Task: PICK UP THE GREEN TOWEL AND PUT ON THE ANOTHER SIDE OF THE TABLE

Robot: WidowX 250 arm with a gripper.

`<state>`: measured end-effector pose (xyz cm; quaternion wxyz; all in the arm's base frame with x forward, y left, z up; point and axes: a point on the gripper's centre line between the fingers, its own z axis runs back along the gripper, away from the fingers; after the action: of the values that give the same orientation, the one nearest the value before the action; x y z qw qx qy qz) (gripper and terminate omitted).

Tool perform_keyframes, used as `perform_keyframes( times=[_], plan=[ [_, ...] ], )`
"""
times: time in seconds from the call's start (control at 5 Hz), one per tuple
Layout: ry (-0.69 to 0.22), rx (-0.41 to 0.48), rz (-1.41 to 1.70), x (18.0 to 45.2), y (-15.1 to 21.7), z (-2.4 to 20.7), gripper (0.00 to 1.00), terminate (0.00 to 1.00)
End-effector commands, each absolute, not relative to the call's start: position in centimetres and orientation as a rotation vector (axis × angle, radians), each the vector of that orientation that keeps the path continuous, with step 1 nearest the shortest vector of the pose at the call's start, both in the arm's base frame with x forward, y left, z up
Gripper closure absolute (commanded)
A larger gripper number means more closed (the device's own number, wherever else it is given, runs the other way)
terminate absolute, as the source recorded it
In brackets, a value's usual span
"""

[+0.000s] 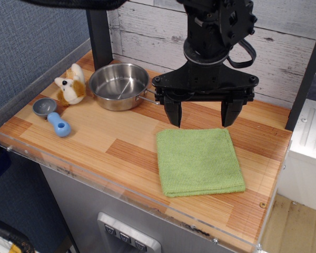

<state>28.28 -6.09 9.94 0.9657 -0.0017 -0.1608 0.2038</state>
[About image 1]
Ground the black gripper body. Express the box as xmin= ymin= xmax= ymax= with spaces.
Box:
xmin=152 ymin=61 xmax=259 ymax=104

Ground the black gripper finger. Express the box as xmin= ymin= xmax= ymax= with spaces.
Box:
xmin=164 ymin=96 xmax=182 ymax=128
xmin=221 ymin=100 xmax=242 ymax=128

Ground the green cloth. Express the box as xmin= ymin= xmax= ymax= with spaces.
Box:
xmin=156 ymin=129 xmax=245 ymax=197

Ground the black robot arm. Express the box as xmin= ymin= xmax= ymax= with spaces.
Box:
xmin=152 ymin=1 xmax=259 ymax=127

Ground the blue grey measuring spoon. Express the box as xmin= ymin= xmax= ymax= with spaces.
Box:
xmin=32 ymin=98 xmax=71 ymax=138

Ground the stainless steel pan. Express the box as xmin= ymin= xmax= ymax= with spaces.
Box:
xmin=89 ymin=63 xmax=159 ymax=111

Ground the white ridged appliance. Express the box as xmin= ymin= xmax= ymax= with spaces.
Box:
xmin=278 ymin=99 xmax=316 ymax=210

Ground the plush corgi toy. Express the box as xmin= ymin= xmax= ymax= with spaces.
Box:
xmin=54 ymin=63 xmax=86 ymax=107

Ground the clear acrylic barrier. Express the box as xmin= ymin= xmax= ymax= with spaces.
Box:
xmin=0 ymin=51 xmax=291 ymax=252

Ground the silver toy fridge cabinet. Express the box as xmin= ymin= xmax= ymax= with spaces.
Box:
xmin=42 ymin=165 xmax=257 ymax=252

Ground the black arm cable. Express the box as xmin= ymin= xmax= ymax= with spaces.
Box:
xmin=226 ymin=39 xmax=256 ymax=70

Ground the dark vertical post right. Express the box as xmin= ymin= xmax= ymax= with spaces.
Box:
xmin=285 ymin=42 xmax=316 ymax=131

